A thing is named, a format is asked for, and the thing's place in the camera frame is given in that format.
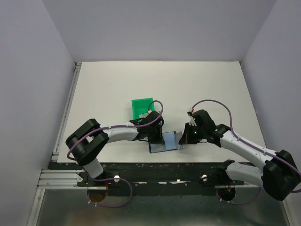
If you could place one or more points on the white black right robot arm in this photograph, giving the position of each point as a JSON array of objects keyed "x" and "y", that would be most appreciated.
[{"x": 275, "y": 172}]

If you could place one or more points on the blue leather card holder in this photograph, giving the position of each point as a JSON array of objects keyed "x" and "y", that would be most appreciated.
[{"x": 170, "y": 143}]

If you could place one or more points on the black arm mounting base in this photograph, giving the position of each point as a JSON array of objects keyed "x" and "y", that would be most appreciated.
[{"x": 159, "y": 179}]

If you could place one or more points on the green plastic bin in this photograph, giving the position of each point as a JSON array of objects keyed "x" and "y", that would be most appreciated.
[{"x": 141, "y": 107}]

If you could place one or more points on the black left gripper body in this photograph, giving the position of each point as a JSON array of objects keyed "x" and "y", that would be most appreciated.
[{"x": 155, "y": 134}]

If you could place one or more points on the aluminium table edge rail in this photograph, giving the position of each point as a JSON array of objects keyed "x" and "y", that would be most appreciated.
[{"x": 58, "y": 142}]

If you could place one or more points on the aluminium front frame rail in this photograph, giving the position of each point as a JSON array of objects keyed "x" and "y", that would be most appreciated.
[{"x": 57, "y": 196}]

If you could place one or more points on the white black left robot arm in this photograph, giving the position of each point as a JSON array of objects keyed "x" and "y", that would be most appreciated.
[{"x": 90, "y": 138}]

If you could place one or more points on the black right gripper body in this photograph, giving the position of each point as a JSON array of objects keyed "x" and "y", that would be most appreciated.
[{"x": 193, "y": 133}]

